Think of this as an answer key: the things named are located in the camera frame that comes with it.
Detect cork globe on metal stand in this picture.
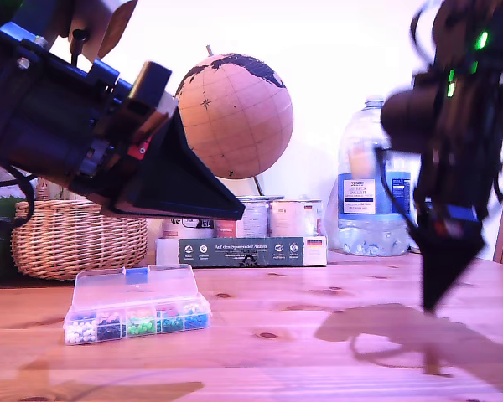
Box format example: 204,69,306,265
176,44,294,203

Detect large clear water bottle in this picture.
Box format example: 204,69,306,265
337,95,412,257

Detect tin can with red label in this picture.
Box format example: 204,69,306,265
215,198,270,239

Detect green cardboard can tray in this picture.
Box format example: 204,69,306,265
155,235,329,269

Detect clear plastic pin organizer box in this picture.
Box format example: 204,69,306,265
63,263,212,346

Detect tin can with flag label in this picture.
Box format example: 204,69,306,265
269,199,323,238

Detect wicker basket with handle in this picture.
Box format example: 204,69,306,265
10,175,148,281

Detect blue camera cable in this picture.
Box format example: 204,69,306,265
374,147,423,242

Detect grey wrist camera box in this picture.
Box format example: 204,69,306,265
48,0,139,59

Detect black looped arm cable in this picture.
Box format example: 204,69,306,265
409,0,439,64

